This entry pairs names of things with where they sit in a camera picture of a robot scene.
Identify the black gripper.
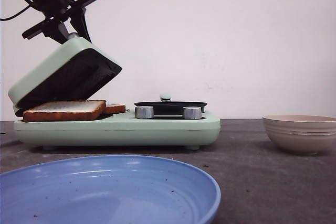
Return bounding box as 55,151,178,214
22,0,96,44

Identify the left silver control knob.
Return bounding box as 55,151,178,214
135,106,154,119

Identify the small black frying pan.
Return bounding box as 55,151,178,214
134,93,207,115

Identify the silver control knob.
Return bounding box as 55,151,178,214
135,106,154,119
182,106,202,120

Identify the white bread slice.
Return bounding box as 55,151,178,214
23,100,106,122
102,104,126,114

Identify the blue plastic plate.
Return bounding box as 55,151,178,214
1,155,221,223

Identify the beige ribbed bowl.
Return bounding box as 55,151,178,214
262,115,335,154

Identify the mint green breakfast maker base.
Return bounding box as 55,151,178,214
14,111,221,150

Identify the right silver control knob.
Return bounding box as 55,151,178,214
182,106,202,120

